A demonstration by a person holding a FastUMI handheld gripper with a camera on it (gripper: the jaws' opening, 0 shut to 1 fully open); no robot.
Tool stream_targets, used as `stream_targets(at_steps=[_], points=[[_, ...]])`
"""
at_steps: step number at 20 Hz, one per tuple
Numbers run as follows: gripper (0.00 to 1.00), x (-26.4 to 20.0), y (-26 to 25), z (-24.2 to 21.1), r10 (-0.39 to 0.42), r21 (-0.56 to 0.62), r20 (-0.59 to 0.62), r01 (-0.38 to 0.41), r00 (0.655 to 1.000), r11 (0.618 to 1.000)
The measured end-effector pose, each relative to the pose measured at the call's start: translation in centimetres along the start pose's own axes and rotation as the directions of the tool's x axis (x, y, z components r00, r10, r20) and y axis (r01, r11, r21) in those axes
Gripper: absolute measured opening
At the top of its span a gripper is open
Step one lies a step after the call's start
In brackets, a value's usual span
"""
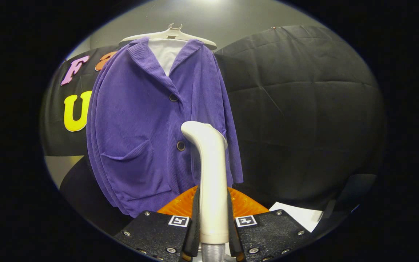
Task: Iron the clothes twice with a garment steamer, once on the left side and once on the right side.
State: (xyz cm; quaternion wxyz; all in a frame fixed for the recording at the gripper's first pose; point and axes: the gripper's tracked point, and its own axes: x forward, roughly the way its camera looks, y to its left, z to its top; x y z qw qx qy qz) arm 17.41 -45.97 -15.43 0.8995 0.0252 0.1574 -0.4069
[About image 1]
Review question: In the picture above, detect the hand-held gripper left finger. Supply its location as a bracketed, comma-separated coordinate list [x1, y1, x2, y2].
[114, 186, 200, 262]

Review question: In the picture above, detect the white garment steamer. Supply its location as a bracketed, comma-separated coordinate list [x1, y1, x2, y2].
[180, 121, 230, 262]

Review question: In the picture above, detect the white undershirt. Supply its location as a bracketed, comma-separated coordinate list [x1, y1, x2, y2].
[148, 38, 188, 77]

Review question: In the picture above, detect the white paper sheet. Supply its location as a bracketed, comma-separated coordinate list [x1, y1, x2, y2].
[269, 202, 323, 233]

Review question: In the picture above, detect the purple jacket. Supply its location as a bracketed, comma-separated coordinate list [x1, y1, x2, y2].
[86, 36, 244, 218]

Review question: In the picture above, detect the white clothes hanger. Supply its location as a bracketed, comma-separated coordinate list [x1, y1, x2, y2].
[119, 23, 217, 49]

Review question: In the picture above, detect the grey cabinet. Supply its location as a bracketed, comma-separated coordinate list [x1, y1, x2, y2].
[45, 155, 133, 235]

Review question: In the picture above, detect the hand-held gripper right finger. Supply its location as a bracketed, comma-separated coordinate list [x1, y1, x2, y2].
[227, 186, 312, 262]

